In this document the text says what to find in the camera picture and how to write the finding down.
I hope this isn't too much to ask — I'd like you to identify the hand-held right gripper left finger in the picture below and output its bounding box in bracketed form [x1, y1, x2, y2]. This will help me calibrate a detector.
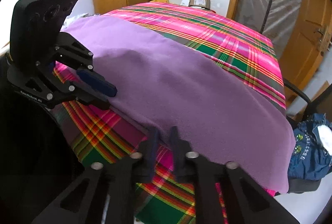
[31, 127, 159, 224]

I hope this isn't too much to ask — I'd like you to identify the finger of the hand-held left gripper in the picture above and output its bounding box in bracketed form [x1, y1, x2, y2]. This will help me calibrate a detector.
[56, 32, 118, 97]
[36, 58, 111, 110]

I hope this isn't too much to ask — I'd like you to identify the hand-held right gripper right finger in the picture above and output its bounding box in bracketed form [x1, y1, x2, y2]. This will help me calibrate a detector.
[170, 126, 299, 224]

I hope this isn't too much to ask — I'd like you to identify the purple fleece garment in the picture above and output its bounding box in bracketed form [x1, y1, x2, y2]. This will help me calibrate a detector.
[61, 15, 296, 194]

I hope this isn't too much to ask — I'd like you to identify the pink plaid bedsheet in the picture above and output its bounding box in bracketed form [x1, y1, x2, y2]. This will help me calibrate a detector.
[50, 2, 287, 224]

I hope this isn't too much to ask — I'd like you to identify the blue denim bag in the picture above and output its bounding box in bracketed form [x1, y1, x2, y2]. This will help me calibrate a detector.
[288, 113, 332, 181]

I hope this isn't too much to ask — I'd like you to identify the black mesh chair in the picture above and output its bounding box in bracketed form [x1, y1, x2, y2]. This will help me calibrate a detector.
[275, 76, 332, 193]

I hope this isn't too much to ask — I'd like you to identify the white cloth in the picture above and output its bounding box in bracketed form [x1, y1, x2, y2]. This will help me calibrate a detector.
[318, 124, 332, 148]

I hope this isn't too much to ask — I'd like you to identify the wooden door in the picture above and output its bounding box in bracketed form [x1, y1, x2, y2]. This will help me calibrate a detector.
[279, 0, 332, 100]

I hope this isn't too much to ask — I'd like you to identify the metal door handle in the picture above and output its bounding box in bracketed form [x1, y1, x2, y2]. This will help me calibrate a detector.
[314, 27, 332, 52]

